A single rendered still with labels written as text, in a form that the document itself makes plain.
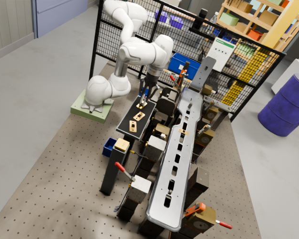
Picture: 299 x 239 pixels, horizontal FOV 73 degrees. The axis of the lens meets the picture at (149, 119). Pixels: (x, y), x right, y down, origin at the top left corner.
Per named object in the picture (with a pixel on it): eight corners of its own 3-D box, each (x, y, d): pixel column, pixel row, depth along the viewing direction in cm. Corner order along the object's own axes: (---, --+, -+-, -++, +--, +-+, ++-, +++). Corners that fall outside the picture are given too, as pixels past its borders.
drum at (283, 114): (294, 141, 390) (342, 100, 325) (262, 130, 384) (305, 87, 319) (280, 118, 444) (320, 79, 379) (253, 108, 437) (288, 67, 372)
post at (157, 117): (144, 156, 160) (161, 121, 135) (138, 154, 160) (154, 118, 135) (145, 152, 164) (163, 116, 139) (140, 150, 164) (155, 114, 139)
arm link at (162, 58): (158, 58, 118) (140, 59, 110) (168, 32, 108) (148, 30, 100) (169, 68, 112) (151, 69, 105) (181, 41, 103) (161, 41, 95)
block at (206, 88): (195, 116, 223) (211, 90, 200) (189, 114, 223) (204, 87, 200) (196, 112, 229) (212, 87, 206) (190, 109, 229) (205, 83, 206)
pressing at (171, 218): (184, 237, 96) (185, 235, 95) (141, 217, 96) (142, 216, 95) (203, 96, 202) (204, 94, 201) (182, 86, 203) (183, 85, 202)
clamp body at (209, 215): (188, 251, 120) (221, 228, 97) (167, 241, 120) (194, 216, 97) (190, 236, 127) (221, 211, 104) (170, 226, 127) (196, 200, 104)
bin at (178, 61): (193, 80, 210) (199, 69, 202) (167, 68, 213) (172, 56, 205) (196, 74, 223) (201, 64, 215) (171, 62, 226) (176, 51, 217)
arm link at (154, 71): (160, 70, 108) (156, 79, 112) (167, 65, 115) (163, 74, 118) (146, 62, 109) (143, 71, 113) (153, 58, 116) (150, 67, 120)
